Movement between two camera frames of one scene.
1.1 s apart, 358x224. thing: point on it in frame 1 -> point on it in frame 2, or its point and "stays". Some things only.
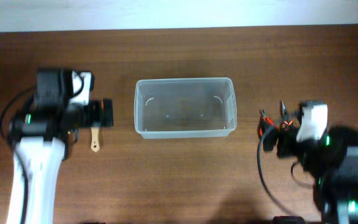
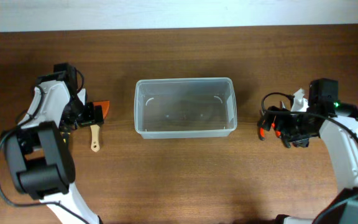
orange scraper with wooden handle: (95, 145) stays
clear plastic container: (185, 107) stays
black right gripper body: (288, 147) -> (295, 128)
